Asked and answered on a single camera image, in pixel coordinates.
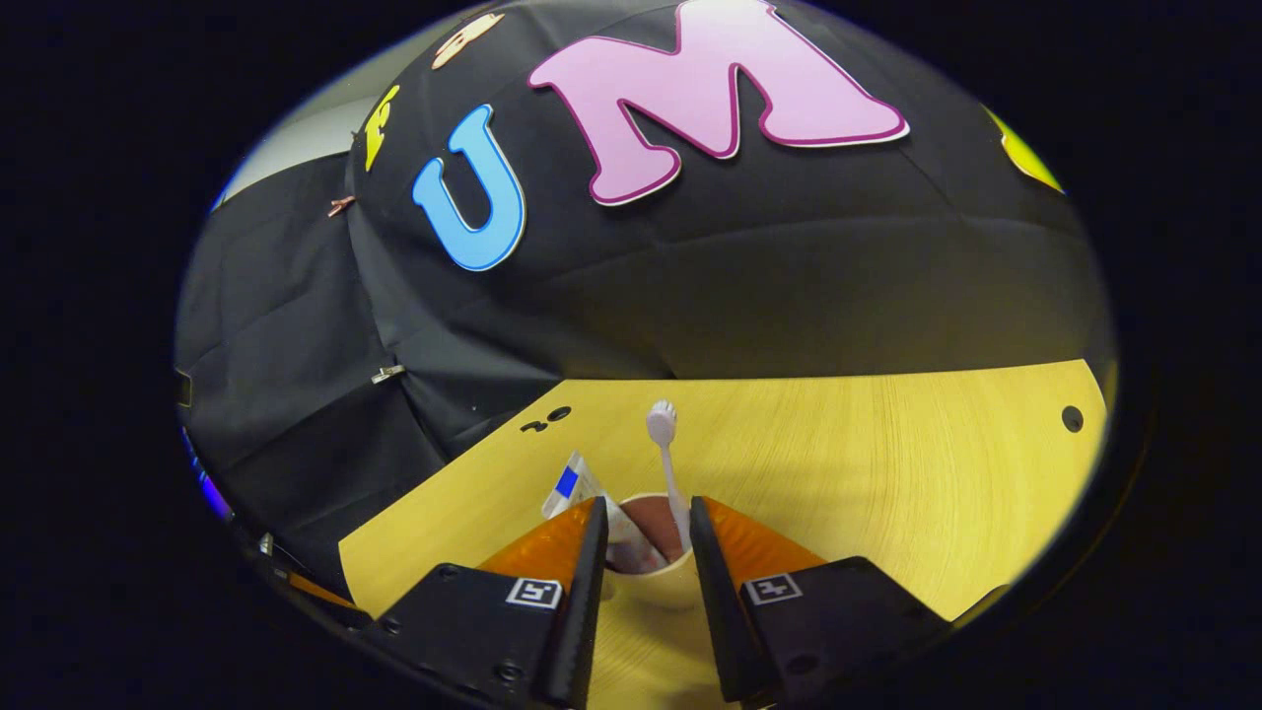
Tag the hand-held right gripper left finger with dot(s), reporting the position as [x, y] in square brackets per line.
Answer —
[582, 611]

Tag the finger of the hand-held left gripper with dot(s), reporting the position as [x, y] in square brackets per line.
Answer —
[320, 592]

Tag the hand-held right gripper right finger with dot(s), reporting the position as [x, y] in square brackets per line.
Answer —
[720, 611]

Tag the beige cup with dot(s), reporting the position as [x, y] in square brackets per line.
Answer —
[661, 587]

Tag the white toothpaste tube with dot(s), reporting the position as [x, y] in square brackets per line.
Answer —
[577, 488]

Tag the white toothbrush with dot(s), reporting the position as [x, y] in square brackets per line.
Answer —
[670, 473]

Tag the wooden desktop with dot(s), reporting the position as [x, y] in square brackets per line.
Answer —
[887, 493]

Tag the white cloth clip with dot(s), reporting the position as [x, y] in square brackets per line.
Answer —
[387, 374]

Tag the copper cloth clip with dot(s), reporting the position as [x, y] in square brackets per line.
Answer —
[341, 205]

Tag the black backdrop cloth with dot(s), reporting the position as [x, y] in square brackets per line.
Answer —
[789, 276]

